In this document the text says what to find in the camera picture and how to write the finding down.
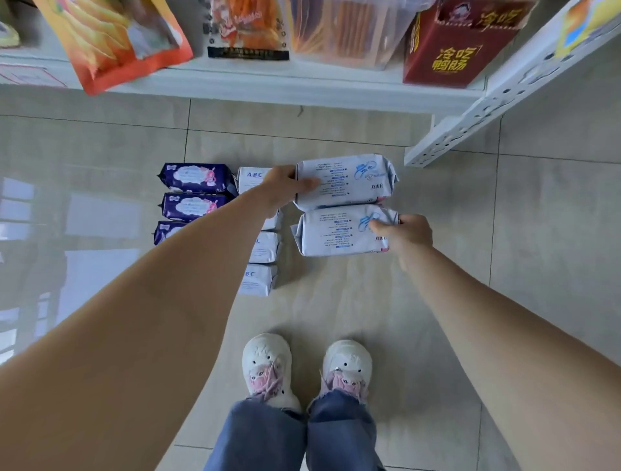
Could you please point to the white perforated rack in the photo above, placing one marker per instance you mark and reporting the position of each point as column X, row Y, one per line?
column 485, row 107

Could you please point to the small white ABC packet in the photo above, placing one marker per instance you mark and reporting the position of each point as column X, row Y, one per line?
column 252, row 178
column 274, row 221

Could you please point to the beige snack bag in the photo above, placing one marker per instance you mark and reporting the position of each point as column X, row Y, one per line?
column 7, row 36

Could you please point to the person's right forearm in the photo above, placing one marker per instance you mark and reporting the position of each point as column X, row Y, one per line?
column 509, row 349

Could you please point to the person's left shoe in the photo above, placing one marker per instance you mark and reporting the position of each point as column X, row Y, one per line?
column 267, row 364

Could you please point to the row of red strip packets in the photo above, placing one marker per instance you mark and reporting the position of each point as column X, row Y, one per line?
column 247, row 29

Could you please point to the person's right leg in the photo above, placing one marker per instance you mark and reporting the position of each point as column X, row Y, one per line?
column 339, row 432

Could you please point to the person's left hand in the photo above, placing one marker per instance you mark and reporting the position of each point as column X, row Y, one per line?
column 284, row 187

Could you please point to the person's left leg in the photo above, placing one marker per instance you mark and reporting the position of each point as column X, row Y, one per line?
column 257, row 436

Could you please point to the person's shoe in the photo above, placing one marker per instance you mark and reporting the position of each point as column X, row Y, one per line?
column 267, row 364
column 347, row 364

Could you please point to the person's right shoe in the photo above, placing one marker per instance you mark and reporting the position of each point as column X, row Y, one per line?
column 347, row 364

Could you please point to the person's right hand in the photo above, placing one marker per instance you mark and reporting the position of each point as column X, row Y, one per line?
column 407, row 238

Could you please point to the white metal shelf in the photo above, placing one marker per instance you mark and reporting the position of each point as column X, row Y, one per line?
column 291, row 82

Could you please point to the clear box of orange sachets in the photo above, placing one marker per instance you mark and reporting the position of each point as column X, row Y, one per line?
column 349, row 29

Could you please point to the person's leg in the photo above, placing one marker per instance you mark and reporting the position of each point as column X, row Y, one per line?
column 339, row 432
column 257, row 436

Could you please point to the brown snack box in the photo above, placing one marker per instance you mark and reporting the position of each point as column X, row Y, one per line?
column 446, row 48

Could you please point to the purple pad packet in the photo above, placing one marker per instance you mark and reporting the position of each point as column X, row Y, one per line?
column 196, row 177
column 194, row 206
column 165, row 232

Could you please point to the red bordered paper label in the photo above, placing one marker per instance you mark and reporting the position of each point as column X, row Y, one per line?
column 29, row 75

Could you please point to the orange chip bag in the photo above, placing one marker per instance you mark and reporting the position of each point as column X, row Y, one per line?
column 111, row 39

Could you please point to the person's left forearm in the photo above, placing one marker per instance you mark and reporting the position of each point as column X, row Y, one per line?
column 121, row 339

